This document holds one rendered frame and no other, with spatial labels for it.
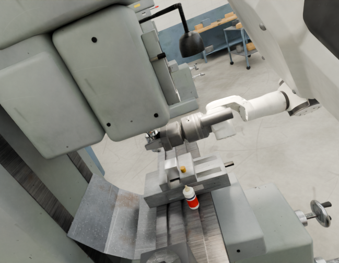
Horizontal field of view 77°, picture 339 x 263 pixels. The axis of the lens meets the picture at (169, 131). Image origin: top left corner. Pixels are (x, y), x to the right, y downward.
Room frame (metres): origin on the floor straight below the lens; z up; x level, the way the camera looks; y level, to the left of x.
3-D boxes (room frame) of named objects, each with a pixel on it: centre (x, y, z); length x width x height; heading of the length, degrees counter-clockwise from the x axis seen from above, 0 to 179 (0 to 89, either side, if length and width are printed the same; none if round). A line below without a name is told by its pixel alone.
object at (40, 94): (0.67, 0.25, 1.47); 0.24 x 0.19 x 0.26; 171
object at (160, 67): (0.62, -0.05, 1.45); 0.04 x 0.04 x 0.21; 81
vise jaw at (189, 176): (0.71, -0.01, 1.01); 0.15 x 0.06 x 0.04; 171
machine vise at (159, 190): (0.71, 0.02, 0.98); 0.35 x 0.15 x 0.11; 81
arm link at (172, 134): (0.62, -0.03, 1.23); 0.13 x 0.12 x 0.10; 171
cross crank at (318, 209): (0.56, -0.43, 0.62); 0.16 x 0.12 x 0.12; 81
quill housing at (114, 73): (0.64, 0.06, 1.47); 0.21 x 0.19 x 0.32; 171
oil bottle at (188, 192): (0.59, 0.02, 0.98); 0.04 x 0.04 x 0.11
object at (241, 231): (0.63, 0.06, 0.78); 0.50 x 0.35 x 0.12; 81
